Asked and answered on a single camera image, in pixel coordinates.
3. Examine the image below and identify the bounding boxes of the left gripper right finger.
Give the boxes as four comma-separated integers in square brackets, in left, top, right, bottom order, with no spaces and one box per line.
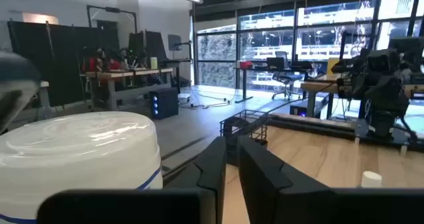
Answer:
[237,136,424,224]

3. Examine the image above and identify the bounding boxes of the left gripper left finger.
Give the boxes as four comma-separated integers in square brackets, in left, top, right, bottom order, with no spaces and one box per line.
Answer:
[36,137,228,224]

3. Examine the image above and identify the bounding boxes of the blue mouthwash bottle white cap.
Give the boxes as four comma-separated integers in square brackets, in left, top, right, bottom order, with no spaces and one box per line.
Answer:
[360,170,383,189]

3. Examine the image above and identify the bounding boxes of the grey monitor on arm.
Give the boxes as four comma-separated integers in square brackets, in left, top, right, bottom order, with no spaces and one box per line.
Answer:
[168,34,193,61]

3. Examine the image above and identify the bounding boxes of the yellow panel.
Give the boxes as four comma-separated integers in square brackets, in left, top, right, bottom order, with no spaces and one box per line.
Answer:
[327,58,341,76]

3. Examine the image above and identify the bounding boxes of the wooden table black legs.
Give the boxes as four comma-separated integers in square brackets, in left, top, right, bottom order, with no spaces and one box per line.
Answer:
[300,73,352,119]

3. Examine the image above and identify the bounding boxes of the black computer purple light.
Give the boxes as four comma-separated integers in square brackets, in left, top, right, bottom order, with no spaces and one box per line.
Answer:
[290,99,329,118]

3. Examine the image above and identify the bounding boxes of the black office chair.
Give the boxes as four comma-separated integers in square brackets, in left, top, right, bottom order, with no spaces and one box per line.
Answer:
[266,50,304,101]

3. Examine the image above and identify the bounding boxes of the yellow disinfecting wipes canister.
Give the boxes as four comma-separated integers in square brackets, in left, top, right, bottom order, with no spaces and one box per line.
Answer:
[0,111,164,224]

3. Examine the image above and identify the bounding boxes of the black standing desk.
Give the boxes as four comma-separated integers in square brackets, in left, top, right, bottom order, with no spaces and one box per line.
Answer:
[234,64,329,104]

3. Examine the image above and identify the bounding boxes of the black computer tower blue lights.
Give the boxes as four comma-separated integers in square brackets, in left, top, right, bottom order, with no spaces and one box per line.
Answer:
[148,87,180,121]

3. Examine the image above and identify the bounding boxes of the wooden workbench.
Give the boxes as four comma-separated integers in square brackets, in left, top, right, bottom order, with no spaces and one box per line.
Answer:
[85,67,175,111]

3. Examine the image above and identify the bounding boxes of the person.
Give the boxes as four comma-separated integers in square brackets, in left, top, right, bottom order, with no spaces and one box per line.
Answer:
[81,50,123,74]

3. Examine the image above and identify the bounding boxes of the dark desk monitors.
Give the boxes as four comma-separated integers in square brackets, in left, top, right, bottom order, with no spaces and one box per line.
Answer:
[128,30,168,64]

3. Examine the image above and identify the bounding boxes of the black partition panel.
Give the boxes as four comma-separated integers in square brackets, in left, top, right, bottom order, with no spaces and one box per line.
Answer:
[7,21,120,107]

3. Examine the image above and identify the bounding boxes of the black aluminium table frame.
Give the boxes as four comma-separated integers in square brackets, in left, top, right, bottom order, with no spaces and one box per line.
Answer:
[266,113,424,149]

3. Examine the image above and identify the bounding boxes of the black wire basket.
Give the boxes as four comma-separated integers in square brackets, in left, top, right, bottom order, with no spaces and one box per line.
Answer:
[219,109,268,167]

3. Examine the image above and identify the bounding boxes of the loose floor cables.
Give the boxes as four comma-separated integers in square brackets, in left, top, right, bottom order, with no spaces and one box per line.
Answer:
[180,87,239,109]

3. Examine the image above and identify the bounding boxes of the black metal frame stand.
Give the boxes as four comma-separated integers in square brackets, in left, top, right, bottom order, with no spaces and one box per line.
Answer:
[86,5,138,34]

